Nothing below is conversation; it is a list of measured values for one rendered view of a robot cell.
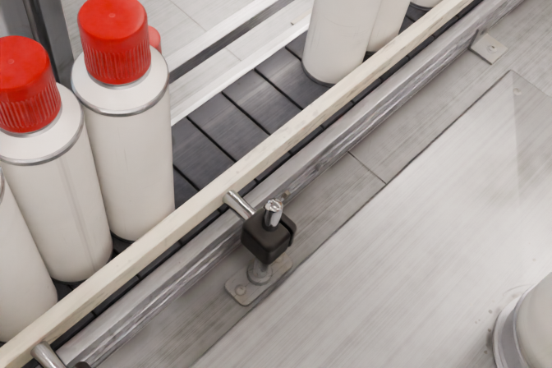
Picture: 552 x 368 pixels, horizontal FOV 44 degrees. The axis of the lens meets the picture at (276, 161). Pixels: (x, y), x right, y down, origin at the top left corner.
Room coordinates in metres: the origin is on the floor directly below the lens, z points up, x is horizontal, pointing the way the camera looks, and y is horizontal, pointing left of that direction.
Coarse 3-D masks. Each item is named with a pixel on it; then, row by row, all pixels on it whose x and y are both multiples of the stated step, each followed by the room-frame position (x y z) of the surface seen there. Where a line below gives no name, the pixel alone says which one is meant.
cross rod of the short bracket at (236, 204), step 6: (228, 192) 0.23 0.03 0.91; (234, 192) 0.24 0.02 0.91; (228, 198) 0.23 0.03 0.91; (234, 198) 0.23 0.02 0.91; (240, 198) 0.23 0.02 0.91; (228, 204) 0.23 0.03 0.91; (234, 204) 0.23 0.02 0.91; (240, 204) 0.23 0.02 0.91; (246, 204) 0.23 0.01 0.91; (234, 210) 0.22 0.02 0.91; (240, 210) 0.22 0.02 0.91; (246, 210) 0.22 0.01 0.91; (252, 210) 0.22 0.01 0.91; (240, 216) 0.22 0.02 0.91; (246, 216) 0.22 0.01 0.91
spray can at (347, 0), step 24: (336, 0) 0.37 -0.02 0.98; (360, 0) 0.37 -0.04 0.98; (312, 24) 0.39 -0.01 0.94; (336, 24) 0.37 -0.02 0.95; (360, 24) 0.37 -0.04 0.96; (312, 48) 0.38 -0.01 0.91; (336, 48) 0.37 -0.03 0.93; (360, 48) 0.38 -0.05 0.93; (312, 72) 0.38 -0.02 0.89; (336, 72) 0.37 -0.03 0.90
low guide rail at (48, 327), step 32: (448, 0) 0.47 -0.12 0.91; (416, 32) 0.42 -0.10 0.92; (384, 64) 0.38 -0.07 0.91; (320, 96) 0.33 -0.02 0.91; (352, 96) 0.35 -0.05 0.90; (288, 128) 0.30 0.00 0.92; (256, 160) 0.26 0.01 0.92; (224, 192) 0.23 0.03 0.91; (160, 224) 0.20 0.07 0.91; (192, 224) 0.21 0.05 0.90; (128, 256) 0.17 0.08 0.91; (96, 288) 0.14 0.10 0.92; (64, 320) 0.12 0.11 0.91; (0, 352) 0.10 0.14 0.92
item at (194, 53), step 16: (256, 0) 0.37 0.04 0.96; (272, 0) 0.38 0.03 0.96; (288, 0) 0.39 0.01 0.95; (240, 16) 0.35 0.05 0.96; (256, 16) 0.36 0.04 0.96; (208, 32) 0.33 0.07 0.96; (224, 32) 0.33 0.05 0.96; (240, 32) 0.34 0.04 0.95; (192, 48) 0.31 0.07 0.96; (208, 48) 0.32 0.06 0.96; (176, 64) 0.30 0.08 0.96; (192, 64) 0.31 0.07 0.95
